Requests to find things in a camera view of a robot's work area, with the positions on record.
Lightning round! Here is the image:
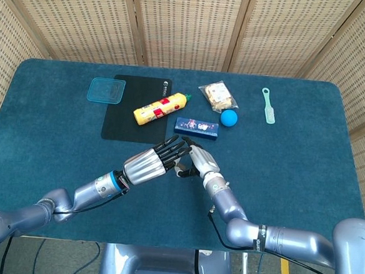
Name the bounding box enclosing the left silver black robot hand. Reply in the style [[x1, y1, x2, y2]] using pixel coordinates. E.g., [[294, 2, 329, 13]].
[[121, 131, 193, 190]]

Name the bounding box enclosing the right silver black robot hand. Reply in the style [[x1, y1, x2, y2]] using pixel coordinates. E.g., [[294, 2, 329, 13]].
[[173, 135, 223, 181]]

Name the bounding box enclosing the dark blue printed box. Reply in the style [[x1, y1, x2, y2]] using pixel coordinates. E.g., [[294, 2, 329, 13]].
[[173, 116, 220, 143]]

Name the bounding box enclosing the blue felt table cloth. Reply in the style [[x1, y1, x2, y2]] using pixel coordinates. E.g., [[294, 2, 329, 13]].
[[0, 55, 365, 262]]

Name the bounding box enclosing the black mouse pad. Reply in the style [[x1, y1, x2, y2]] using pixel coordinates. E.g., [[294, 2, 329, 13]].
[[99, 73, 174, 146]]

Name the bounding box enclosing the blue ball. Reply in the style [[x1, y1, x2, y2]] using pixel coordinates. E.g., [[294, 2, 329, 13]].
[[219, 108, 239, 128]]

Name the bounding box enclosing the yellow bottle with green cap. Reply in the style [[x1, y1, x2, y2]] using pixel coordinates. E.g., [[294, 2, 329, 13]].
[[132, 89, 193, 130]]

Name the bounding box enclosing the clear bag of snacks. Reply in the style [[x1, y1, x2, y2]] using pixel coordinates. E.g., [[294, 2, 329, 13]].
[[196, 79, 241, 114]]

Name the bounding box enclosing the mint green brush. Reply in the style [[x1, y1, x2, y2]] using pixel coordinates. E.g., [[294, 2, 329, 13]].
[[259, 87, 279, 125]]

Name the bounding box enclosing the teal transparent plastic lid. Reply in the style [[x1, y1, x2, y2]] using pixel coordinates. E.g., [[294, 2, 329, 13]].
[[86, 76, 127, 105]]

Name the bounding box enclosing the blue-grey robot torso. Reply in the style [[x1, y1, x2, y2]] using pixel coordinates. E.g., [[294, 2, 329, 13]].
[[96, 242, 234, 274]]

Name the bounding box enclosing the white table leg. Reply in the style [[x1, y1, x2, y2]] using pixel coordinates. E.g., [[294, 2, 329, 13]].
[[240, 252, 251, 274]]

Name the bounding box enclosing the woven folding screen panel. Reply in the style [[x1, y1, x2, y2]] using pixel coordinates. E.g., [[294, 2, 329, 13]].
[[0, 0, 152, 68], [221, 0, 365, 83], [0, 0, 55, 128], [124, 0, 252, 75], [292, 0, 365, 226]]

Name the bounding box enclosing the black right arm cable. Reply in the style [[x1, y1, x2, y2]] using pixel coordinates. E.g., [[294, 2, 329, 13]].
[[202, 207, 339, 274]]

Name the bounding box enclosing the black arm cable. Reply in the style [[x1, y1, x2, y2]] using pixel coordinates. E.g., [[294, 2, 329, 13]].
[[202, 207, 339, 274], [53, 186, 127, 219]]

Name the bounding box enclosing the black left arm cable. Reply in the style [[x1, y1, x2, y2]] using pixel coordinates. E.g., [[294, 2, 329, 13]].
[[53, 186, 127, 219]]

